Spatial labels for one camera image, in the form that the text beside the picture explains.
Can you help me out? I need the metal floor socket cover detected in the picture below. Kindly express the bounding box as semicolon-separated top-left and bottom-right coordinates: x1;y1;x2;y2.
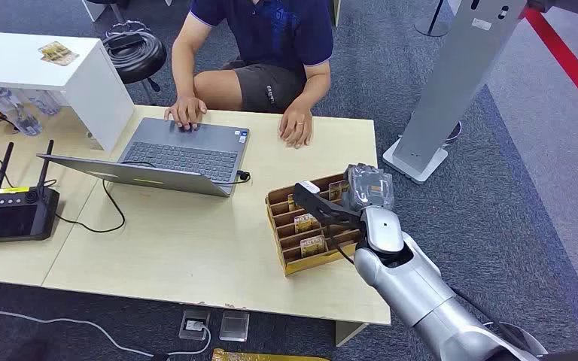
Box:
218;311;251;343

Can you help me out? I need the grey stanchion base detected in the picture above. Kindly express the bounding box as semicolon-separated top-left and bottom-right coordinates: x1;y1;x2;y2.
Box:
413;0;458;38

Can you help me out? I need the white floor cable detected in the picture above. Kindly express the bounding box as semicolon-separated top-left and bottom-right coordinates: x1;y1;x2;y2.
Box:
0;293;213;359

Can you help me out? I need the grey laptop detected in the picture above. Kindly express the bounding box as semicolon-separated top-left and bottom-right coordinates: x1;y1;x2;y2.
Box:
37;117;251;199

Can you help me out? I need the coiled black cable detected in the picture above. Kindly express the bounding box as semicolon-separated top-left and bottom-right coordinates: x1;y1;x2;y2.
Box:
103;20;158;65

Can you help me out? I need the black remote controller with antennas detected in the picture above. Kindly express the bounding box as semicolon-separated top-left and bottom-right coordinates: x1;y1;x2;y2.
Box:
0;139;61;245

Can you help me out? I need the floor power socket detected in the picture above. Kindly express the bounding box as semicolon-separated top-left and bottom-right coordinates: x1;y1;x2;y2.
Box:
178;308;211;341

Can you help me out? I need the red floor tape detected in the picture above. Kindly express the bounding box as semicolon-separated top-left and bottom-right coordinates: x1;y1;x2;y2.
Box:
520;7;578;126

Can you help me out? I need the silver kiosk stand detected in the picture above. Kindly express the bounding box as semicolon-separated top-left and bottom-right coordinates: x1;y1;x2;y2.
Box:
382;0;530;185

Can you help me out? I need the pale table leg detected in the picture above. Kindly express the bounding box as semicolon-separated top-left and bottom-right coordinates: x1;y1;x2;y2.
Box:
334;320;370;347

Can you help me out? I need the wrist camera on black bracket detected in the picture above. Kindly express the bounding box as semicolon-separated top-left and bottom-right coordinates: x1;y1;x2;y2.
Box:
293;180;368;231

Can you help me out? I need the black round stool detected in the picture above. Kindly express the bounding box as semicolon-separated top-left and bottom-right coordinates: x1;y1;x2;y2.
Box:
102;20;169;106

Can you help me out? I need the black robot wrist cable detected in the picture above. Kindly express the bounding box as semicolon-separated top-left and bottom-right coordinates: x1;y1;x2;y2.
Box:
327;234;359;266

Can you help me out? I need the person's left hand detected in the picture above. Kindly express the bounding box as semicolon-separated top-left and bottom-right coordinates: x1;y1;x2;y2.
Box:
278;107;314;150

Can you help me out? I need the yellow foil sheet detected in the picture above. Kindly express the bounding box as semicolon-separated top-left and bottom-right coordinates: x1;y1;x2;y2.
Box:
211;347;331;361

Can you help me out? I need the person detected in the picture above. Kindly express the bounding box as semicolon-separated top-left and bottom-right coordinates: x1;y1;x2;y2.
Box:
164;0;335;150

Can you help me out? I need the cardboard card organizer box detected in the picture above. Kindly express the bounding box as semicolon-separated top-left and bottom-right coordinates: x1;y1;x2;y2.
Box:
265;171;370;277

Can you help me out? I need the person's hand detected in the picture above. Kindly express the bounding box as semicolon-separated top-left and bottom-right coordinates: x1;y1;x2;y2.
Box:
164;96;208;133
278;107;314;150

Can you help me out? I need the white shelf stand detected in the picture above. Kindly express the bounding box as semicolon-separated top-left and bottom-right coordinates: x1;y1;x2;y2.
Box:
0;30;136;153

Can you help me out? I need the black plug with cable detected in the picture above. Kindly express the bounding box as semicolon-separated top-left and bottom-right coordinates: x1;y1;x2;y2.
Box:
216;170;251;187

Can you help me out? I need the person's right hand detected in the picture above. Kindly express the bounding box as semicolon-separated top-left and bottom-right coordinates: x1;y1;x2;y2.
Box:
164;96;208;133

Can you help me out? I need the clear plastic bottle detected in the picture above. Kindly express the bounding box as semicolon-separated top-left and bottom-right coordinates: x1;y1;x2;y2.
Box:
23;89;64;117
0;86;44;137

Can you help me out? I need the thin black cable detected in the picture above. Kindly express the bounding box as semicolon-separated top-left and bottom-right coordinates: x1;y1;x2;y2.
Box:
44;161;157;234

